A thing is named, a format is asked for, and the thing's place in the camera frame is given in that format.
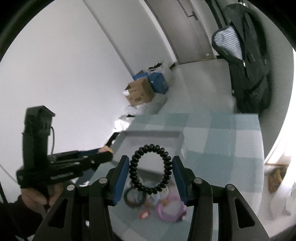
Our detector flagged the black spiral hair tie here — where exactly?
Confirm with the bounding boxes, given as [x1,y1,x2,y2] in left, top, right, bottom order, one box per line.
[128,143,173,195]
[123,187,148,208]

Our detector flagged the purple hair ring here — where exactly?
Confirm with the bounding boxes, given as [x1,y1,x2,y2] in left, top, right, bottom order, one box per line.
[156,195,188,222]

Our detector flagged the red clear hair clip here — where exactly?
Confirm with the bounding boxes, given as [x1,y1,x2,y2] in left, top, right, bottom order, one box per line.
[139,210,150,220]

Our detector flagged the person left hand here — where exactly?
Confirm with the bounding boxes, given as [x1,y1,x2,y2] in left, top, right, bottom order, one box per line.
[21,183,64,214]

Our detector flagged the grey cardboard box tray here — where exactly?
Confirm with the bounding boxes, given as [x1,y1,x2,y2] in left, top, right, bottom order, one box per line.
[111,131,187,182]

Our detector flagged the teal checkered tablecloth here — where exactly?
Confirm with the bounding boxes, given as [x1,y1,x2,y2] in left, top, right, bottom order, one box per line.
[90,111,265,241]

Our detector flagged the white plastic bags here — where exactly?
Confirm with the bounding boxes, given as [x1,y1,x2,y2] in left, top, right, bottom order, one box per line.
[113,93,167,132]

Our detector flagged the brown cardboard box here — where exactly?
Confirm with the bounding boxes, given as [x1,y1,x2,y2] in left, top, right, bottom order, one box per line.
[123,77,154,106]

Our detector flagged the blue cardboard box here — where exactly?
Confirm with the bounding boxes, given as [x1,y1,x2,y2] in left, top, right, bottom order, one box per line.
[132,72,169,94]

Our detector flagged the black hanging jacket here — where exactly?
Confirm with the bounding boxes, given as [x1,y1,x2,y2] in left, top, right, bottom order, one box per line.
[212,4,271,115]

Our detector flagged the grey door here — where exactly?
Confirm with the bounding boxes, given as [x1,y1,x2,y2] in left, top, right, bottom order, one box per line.
[146,0,215,64]

